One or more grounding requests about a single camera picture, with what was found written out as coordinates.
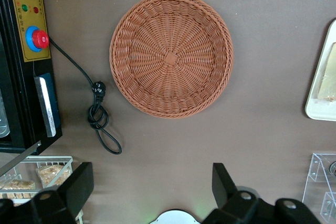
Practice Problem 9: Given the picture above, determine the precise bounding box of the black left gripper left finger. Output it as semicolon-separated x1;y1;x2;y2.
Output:
15;162;95;224

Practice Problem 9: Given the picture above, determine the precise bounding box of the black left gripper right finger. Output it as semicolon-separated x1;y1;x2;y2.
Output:
203;163;275;224

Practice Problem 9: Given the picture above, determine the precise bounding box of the cream plastic tray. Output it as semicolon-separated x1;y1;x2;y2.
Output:
304;18;336;123

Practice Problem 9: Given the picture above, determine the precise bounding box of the brown round wicker basket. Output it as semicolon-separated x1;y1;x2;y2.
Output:
109;0;234;119

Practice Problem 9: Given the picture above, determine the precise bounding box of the clear bag of brown snacks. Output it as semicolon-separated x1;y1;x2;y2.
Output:
0;179;37;200
36;164;72;188

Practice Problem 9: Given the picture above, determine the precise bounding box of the grey metal machine lever bar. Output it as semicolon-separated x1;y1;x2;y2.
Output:
0;141;43;176

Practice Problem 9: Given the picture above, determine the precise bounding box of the clear acrylic bottle rack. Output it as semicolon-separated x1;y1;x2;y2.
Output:
301;152;336;224

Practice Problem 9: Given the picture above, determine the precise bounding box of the black machine with yellow panel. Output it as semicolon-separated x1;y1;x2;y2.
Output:
0;0;64;156

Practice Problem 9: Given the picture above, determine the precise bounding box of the white wire shelf rack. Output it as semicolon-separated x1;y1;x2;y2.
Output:
0;155;85;224

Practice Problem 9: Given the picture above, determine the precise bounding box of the black power cable with plug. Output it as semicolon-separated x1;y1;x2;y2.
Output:
48;36;123;155

